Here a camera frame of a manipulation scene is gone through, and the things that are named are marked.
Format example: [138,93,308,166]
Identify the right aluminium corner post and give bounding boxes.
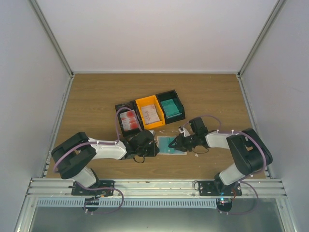
[237,0,286,79]

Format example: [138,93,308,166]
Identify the black bin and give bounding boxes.
[115,101,144,137]
[156,90,185,124]

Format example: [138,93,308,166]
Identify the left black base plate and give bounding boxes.
[69,180,115,197]

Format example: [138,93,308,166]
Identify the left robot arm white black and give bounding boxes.
[51,130,159,195]

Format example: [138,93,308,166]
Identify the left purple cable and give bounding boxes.
[52,107,136,191]

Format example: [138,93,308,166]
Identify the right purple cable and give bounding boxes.
[181,114,268,174]

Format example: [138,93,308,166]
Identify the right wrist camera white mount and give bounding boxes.
[178,126,190,137]

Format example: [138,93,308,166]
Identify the grey slotted cable duct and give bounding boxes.
[37,198,217,209]

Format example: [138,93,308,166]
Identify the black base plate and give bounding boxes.
[197,179,242,197]
[69,180,115,197]

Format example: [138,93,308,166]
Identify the teal cards stack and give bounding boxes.
[161,99,181,118]

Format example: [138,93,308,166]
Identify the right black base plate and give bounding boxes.
[197,179,242,197]

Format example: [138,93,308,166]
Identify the aluminium rail frame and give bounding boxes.
[26,178,287,199]

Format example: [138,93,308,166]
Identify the teal VIP card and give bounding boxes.
[157,136,175,154]

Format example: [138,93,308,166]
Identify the purple cable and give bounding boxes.
[181,114,268,174]
[52,107,136,191]

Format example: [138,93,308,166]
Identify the left aluminium corner post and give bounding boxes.
[28,0,74,78]

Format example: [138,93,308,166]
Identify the orange bin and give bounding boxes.
[135,95,165,130]

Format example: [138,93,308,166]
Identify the aluminium corner post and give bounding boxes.
[28,0,74,78]
[237,0,286,79]

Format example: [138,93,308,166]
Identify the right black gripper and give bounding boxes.
[169,133,198,152]

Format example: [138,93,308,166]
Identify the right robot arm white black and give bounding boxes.
[169,117,273,196]

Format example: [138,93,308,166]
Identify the white pink cards stack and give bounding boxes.
[141,104,160,125]

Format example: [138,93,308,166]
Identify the red white cards stack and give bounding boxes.
[120,110,139,131]

